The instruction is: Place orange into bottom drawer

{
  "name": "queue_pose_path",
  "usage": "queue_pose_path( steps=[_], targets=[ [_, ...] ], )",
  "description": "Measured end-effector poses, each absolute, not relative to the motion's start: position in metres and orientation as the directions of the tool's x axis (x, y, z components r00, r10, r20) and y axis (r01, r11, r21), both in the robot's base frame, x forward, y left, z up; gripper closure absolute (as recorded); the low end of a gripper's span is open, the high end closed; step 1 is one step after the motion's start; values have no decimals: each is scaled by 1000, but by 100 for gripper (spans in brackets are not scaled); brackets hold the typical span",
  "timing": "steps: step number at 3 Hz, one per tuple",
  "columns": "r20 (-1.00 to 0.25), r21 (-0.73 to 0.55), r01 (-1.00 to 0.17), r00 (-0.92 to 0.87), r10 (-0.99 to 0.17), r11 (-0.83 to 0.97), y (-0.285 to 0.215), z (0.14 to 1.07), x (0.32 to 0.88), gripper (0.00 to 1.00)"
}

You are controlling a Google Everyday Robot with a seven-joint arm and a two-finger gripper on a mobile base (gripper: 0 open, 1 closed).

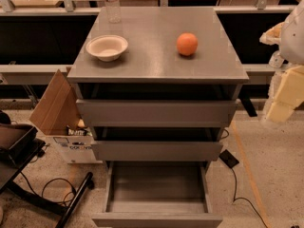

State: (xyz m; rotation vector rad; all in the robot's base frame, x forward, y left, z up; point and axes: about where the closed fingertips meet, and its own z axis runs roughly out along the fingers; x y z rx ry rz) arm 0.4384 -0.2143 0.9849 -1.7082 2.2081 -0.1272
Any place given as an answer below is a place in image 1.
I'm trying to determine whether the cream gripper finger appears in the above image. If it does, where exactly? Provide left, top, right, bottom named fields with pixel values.
left=265, top=65, right=304, bottom=124
left=259, top=22, right=283, bottom=46

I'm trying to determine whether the white paper bowl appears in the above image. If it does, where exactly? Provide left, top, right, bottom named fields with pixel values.
left=85, top=35, right=128, bottom=62

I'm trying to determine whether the black adapter cable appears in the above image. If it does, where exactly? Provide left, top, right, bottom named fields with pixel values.
left=230, top=167, right=270, bottom=228

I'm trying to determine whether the grey drawer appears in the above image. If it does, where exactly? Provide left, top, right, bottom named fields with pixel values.
left=76, top=100, right=237, bottom=127
left=92, top=141, right=222, bottom=162
left=92, top=161, right=222, bottom=228

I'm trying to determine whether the open cardboard box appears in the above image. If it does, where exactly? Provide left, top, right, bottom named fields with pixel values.
left=28, top=66, right=103, bottom=165

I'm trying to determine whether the orange fruit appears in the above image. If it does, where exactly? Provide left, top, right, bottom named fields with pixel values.
left=177, top=33, right=199, bottom=56

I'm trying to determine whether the grey bottom drawer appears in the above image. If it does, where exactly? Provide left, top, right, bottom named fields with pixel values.
left=92, top=161, right=222, bottom=228

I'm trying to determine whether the black power adapter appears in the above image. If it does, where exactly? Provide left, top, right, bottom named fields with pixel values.
left=219, top=150, right=239, bottom=168

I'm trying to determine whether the black tray bin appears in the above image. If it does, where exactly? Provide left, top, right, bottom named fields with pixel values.
left=0, top=123, right=37, bottom=162

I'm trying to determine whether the black rolling stand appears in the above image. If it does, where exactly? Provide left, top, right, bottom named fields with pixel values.
left=0, top=138, right=95, bottom=228

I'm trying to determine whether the grey drawer cabinet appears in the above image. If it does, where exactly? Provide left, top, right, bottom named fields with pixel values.
left=66, top=6, right=250, bottom=228

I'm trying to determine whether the clear plastic water bottle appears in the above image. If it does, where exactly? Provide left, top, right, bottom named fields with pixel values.
left=104, top=0, right=121, bottom=23

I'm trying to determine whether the grey middle drawer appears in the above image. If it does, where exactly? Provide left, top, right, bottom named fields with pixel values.
left=92, top=141, right=222, bottom=162

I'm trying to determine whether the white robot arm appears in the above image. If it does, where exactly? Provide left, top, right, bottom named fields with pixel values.
left=259, top=0, right=304, bottom=125

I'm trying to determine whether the black floor cable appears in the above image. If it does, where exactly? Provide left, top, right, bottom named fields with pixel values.
left=20, top=171, right=78, bottom=207

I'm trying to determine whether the grey top drawer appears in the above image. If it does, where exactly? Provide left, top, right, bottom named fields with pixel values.
left=76, top=100, right=237, bottom=127

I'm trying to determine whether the grey metal shelf rail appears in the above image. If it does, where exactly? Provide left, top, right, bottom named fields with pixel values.
left=0, top=64, right=290, bottom=86

